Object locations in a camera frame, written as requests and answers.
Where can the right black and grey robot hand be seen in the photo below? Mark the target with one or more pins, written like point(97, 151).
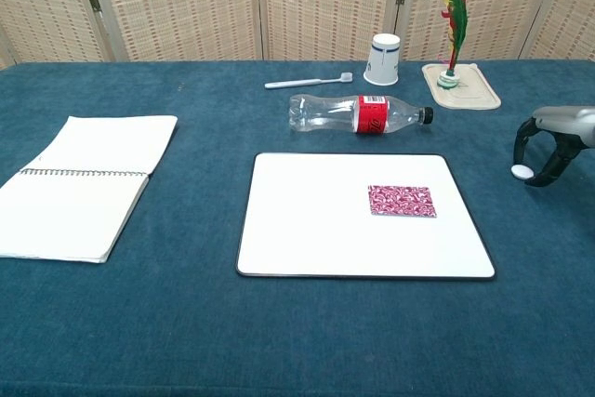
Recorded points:
point(567, 123)

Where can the pink patterned card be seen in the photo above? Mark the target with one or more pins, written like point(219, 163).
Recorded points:
point(402, 201)

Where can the white rectangular board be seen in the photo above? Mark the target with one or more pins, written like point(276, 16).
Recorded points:
point(316, 229)

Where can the small white oval eraser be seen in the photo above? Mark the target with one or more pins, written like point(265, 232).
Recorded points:
point(521, 171)

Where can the beige plastic tray lid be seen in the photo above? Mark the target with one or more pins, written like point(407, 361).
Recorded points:
point(474, 90)

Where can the colourful feather shuttlecock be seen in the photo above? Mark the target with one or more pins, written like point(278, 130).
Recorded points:
point(455, 20)

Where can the upturned white paper cup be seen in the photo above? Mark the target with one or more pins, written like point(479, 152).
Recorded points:
point(383, 62)

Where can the clear plastic bottle red label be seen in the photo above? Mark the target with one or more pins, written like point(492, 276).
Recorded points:
point(334, 113)

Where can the white toothbrush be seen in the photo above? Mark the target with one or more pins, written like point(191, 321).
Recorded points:
point(297, 83)

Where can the woven bamboo folding screen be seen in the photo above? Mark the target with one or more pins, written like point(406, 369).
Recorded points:
point(186, 2)

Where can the blue tablecloth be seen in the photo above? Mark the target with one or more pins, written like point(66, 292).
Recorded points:
point(186, 322)

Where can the open spiral-bound white notebook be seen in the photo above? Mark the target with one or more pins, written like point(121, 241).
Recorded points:
point(79, 192)

